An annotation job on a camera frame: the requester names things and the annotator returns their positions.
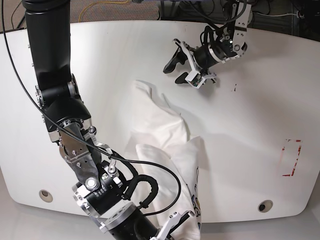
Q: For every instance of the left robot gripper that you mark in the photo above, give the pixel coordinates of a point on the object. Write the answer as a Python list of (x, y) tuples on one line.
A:
[(199, 60)]

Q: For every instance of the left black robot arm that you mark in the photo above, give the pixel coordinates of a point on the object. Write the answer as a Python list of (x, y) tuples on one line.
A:
[(221, 41)]

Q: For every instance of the left table grommet hole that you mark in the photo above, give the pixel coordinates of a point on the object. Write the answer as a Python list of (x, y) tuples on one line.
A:
[(45, 196)]

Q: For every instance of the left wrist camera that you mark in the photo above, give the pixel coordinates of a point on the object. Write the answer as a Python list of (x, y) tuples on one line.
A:
[(195, 79)]

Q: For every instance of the red tape rectangle marking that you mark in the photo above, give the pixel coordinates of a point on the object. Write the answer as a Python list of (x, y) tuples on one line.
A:
[(289, 157)]

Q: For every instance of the white printed t-shirt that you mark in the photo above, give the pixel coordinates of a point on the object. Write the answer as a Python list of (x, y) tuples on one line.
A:
[(158, 134)]

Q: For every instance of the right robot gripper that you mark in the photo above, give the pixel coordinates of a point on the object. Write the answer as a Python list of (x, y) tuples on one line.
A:
[(171, 223)]

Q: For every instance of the right table grommet hole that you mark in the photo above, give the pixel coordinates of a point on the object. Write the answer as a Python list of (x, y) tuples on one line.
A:
[(265, 206)]

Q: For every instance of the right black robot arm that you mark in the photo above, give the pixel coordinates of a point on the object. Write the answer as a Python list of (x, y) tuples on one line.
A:
[(109, 189)]

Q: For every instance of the table grommet hole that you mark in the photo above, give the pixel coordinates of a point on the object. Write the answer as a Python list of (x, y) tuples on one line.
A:
[(45, 196), (265, 206)]

